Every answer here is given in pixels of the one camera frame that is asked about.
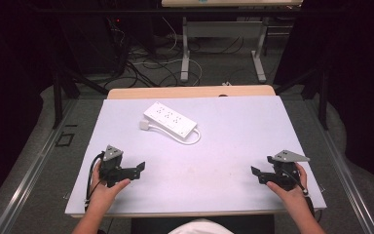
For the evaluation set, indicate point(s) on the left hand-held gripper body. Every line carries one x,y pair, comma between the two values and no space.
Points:
111,164

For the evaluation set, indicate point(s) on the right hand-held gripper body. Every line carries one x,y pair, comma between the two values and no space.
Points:
285,174

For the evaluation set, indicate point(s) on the white power strip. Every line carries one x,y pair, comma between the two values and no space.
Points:
170,119

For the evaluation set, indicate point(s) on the person's right hand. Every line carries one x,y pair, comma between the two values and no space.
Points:
294,196

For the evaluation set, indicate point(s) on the person's left hand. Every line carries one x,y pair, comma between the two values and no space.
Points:
100,195

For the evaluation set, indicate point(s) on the pale lavender table mat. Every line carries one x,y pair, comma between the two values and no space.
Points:
207,169

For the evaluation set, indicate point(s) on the person's white shirt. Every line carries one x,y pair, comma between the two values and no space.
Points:
201,227

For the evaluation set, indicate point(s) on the wooden table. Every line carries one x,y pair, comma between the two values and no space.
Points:
175,92

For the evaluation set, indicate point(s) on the black metal stand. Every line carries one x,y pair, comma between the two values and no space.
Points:
57,97
323,97

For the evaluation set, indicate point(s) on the dark curtain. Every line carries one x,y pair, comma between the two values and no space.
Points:
360,81
9,81

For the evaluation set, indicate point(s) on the dark computer cabinet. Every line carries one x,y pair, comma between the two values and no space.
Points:
87,45

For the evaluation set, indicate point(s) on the white desk with metal legs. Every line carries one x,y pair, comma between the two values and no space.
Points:
185,48

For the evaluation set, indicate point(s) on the aluminium floor rail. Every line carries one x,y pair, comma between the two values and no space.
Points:
29,182
347,175

